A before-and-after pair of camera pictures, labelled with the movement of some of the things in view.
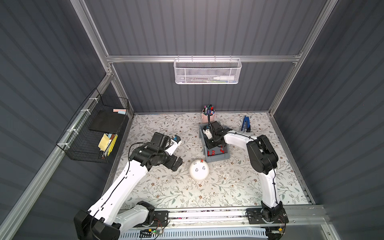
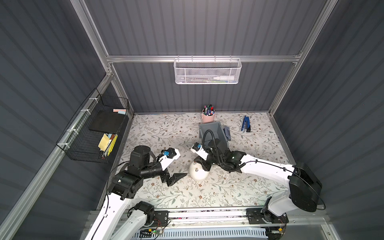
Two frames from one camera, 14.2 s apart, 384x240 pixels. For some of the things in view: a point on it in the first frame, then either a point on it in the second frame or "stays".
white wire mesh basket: [207, 71] stays
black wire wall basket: [92, 135] stays
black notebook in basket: [107, 120] stays
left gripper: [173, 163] to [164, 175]
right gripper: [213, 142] to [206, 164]
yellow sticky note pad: [103, 143] stays
